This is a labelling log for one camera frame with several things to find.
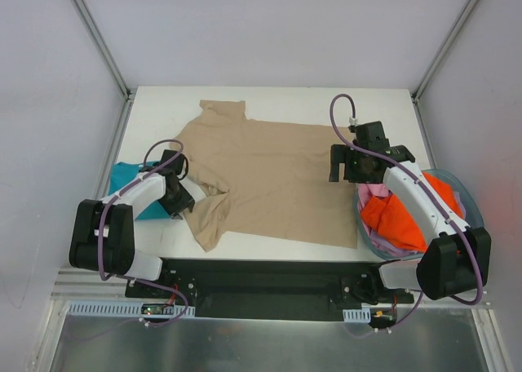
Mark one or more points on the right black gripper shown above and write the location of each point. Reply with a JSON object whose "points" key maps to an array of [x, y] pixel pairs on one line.
{"points": [[337, 162]]}

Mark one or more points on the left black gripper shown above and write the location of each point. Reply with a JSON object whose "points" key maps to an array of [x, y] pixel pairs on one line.
{"points": [[179, 203]]}

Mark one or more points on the beige t shirt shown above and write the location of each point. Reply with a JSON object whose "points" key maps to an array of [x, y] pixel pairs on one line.
{"points": [[269, 179]]}

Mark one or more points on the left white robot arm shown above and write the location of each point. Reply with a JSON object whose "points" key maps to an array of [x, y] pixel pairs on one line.
{"points": [[103, 237]]}

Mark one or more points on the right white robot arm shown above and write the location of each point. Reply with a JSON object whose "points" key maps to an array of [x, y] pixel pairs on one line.
{"points": [[412, 210]]}

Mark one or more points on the pink t shirt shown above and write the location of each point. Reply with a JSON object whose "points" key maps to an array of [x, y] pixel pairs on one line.
{"points": [[372, 200]]}

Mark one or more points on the orange t shirt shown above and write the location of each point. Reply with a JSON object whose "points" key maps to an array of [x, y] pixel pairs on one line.
{"points": [[399, 221]]}

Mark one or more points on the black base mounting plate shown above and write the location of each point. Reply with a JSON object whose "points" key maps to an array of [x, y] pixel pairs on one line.
{"points": [[270, 290]]}

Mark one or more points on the lavender t shirt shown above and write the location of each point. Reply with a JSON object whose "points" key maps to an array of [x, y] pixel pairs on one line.
{"points": [[387, 245]]}

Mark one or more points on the translucent blue laundry basket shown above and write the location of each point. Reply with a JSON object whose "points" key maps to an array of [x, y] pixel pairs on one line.
{"points": [[469, 200]]}

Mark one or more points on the left white cable duct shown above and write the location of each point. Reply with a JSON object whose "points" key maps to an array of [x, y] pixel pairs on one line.
{"points": [[129, 310]]}

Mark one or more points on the white cable duct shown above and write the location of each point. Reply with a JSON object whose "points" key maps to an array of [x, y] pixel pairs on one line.
{"points": [[129, 310], [359, 316]]}

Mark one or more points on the left aluminium frame post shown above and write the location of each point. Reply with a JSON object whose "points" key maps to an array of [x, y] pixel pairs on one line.
{"points": [[101, 46]]}

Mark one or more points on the aluminium frame post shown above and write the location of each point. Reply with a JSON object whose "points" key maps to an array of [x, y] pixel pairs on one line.
{"points": [[101, 46], [445, 47]]}

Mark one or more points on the aluminium front rail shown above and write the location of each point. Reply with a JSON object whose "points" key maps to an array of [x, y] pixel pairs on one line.
{"points": [[73, 283]]}

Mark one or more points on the right white cable duct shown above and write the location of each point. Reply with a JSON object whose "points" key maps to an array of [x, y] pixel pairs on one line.
{"points": [[359, 316]]}

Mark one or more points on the right aluminium frame post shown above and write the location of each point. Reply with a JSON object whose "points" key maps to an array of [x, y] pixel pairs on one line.
{"points": [[445, 47]]}

